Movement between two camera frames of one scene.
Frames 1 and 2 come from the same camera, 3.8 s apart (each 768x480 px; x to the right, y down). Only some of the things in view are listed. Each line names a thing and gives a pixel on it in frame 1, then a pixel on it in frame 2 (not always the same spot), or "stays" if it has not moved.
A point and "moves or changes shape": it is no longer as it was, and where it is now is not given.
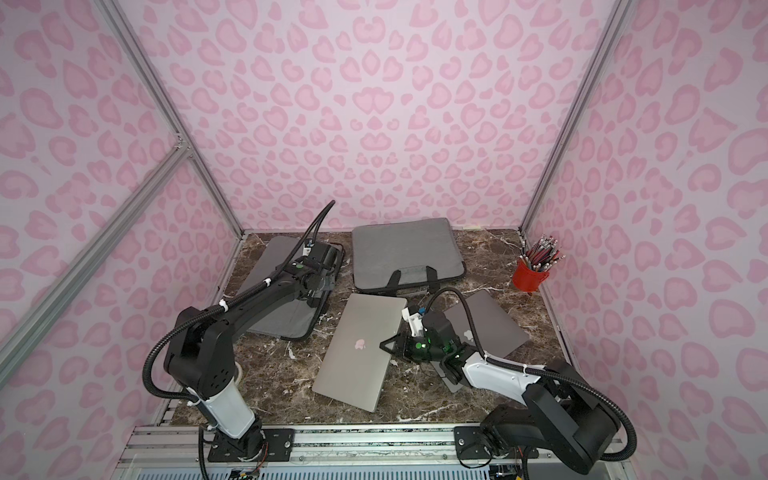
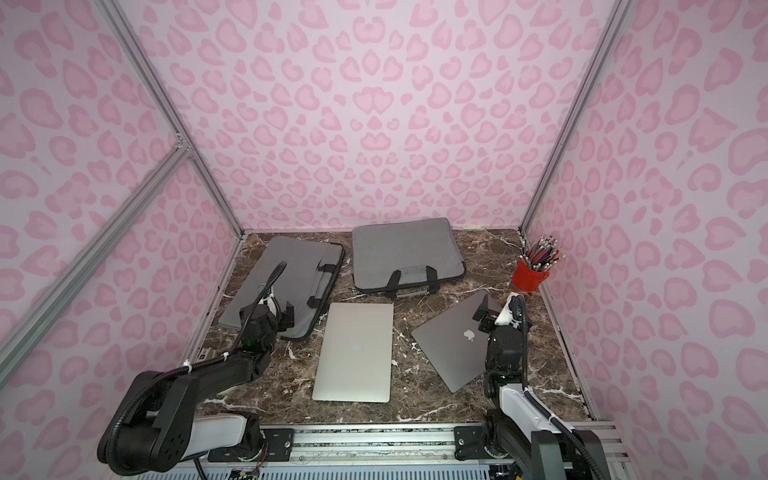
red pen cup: x=527 y=279 stays
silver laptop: x=356 y=365 moves or changes shape
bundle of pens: x=542 y=254 stays
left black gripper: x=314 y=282 to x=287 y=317
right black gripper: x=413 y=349 to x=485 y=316
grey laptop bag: x=297 y=319 stays
